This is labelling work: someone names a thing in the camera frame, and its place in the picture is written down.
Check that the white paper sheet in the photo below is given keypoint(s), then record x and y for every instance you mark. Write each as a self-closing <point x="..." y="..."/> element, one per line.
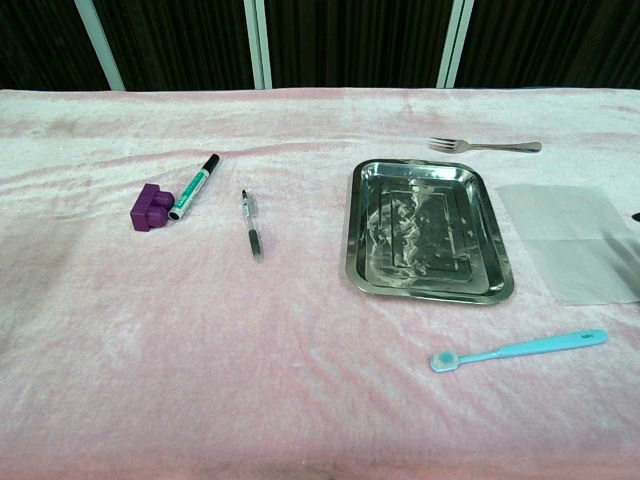
<point x="560" y="240"/>

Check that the stainless steel tray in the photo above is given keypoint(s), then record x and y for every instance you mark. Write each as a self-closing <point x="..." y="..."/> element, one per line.
<point x="430" y="235"/>

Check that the stainless steel fork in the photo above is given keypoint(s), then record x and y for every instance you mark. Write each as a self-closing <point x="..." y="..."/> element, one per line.
<point x="480" y="146"/>

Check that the light blue toothbrush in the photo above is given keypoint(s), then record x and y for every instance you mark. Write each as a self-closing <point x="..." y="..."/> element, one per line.
<point x="525" y="347"/>

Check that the clear black gel pen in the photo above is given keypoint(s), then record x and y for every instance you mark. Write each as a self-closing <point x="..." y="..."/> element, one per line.
<point x="252" y="225"/>

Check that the green whiteboard marker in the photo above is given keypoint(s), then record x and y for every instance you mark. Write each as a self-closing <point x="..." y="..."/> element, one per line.
<point x="192" y="187"/>

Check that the pink velvet table cloth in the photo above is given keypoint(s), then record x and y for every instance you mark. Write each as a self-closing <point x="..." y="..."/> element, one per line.
<point x="200" y="325"/>

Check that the purple plastic block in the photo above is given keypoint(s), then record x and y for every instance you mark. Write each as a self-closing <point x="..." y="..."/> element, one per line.
<point x="150" y="210"/>

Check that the black pleated curtain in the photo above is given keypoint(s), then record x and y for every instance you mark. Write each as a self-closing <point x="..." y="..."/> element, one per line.
<point x="175" y="40"/>

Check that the white metal frame post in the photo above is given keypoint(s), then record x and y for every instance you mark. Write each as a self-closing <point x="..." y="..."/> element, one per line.
<point x="454" y="45"/>
<point x="259" y="45"/>
<point x="100" y="45"/>

